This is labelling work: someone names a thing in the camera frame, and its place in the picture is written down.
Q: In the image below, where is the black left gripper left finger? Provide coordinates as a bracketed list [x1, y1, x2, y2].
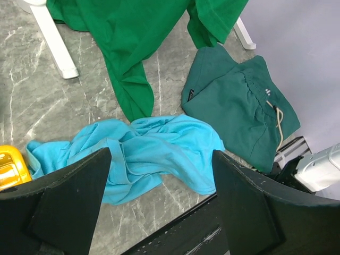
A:
[1, 148, 111, 254]

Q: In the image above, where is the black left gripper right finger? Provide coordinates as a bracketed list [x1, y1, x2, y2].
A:
[212, 150, 339, 254]

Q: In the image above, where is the light blue t shirt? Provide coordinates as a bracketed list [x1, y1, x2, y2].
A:
[26, 114, 225, 205]

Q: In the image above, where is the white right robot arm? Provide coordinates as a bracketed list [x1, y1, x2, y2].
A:
[267, 144, 339, 193]

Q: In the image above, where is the green t shirt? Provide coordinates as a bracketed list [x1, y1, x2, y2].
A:
[47, 0, 247, 121]

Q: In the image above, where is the yellow plastic bin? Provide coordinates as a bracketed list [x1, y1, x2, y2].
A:
[0, 145, 32, 191]

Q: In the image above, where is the dark teal garment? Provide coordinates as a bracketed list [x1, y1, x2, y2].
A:
[181, 45, 300, 173]

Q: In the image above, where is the grey white clothes rack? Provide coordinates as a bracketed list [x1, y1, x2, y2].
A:
[19, 1, 247, 80]

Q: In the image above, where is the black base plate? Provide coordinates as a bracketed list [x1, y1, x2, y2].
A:
[124, 194, 230, 255]

